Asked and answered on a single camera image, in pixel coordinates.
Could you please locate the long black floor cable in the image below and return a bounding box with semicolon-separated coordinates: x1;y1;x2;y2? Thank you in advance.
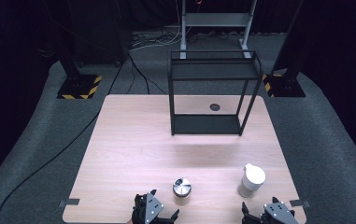
0;53;133;224

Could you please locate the bundle of floor cables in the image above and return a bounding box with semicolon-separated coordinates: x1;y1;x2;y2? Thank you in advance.
128;28;183;53

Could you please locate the dark wheeled cabinet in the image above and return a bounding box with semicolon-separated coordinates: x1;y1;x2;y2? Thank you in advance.
71;0;128;69

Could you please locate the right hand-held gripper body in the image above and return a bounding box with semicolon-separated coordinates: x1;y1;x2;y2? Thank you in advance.
246;201;301;224

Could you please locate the grey metal stand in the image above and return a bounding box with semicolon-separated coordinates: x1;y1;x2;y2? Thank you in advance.
179;0;259;60

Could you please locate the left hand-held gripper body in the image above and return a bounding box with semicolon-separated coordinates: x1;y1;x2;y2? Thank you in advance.
131;191;171;224

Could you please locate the grey tape strip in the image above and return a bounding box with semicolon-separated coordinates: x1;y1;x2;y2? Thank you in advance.
289;199;311;209
58;198;81;208

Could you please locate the thin black floor cable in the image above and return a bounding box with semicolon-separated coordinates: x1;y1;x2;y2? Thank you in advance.
125;53;168;95

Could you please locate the glass jar with silver lid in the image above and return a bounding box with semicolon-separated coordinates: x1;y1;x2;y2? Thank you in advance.
172;176;192;206

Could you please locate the white lidded jar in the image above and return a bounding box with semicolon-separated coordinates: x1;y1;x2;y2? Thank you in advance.
237;162;266;199

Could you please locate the black metal shelf rack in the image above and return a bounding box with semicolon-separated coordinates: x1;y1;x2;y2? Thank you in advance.
167;49;264;137

